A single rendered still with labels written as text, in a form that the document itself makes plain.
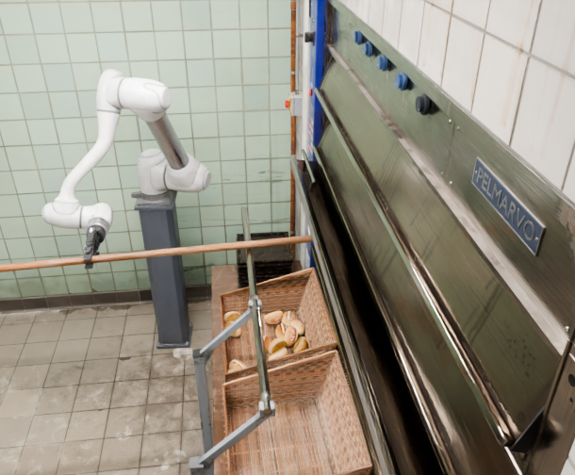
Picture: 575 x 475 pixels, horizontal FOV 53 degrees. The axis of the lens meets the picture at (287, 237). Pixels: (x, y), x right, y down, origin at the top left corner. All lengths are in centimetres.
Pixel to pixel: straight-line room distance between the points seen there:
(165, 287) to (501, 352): 259
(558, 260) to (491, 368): 25
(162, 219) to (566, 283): 253
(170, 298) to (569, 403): 280
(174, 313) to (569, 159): 293
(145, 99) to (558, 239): 194
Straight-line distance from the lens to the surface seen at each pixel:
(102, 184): 365
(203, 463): 188
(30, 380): 373
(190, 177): 293
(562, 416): 91
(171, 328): 359
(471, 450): 122
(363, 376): 144
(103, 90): 262
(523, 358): 99
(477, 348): 108
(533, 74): 90
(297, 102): 306
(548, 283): 91
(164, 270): 333
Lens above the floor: 245
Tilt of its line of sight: 32 degrees down
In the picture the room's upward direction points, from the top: straight up
